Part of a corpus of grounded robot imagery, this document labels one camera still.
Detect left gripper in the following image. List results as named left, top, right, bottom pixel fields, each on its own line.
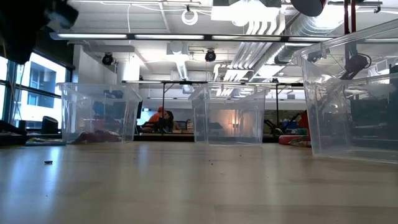
left=0, top=0, right=63, bottom=65

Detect teal candy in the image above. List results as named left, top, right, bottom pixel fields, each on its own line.
left=25, top=138, right=67, bottom=147

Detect clear plastic bin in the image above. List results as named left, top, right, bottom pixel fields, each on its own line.
left=292, top=18, right=398, bottom=165
left=188, top=82, right=269, bottom=147
left=57, top=82, right=143, bottom=145

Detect window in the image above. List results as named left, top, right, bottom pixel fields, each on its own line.
left=0, top=51, right=68, bottom=130

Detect long ceiling light strip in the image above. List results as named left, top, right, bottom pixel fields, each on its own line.
left=49, top=32, right=398, bottom=44

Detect black ceiling spotlight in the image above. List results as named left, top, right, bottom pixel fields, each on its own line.
left=204, top=49, right=218, bottom=63
left=101, top=52, right=114, bottom=67

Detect black chair back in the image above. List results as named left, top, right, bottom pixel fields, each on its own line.
left=40, top=115, right=60, bottom=136

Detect lit computer screen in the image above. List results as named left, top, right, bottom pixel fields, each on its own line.
left=137, top=108, right=156, bottom=127

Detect person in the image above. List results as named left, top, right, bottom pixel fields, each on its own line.
left=146, top=106, right=166, bottom=132
left=159, top=110, right=175, bottom=133

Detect white ceiling unit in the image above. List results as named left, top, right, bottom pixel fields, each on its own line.
left=211, top=0, right=282, bottom=23

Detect white ceiling pipes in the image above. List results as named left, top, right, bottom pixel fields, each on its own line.
left=213, top=18, right=287, bottom=98

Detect red desk lamp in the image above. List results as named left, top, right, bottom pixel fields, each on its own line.
left=278, top=0, right=373, bottom=147

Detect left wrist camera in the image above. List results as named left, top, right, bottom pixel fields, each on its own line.
left=43, top=1, right=80, bottom=31

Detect white cable coil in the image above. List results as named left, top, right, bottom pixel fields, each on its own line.
left=181, top=9, right=199, bottom=27

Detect silver air duct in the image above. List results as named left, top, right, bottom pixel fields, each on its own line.
left=273, top=14, right=346, bottom=65

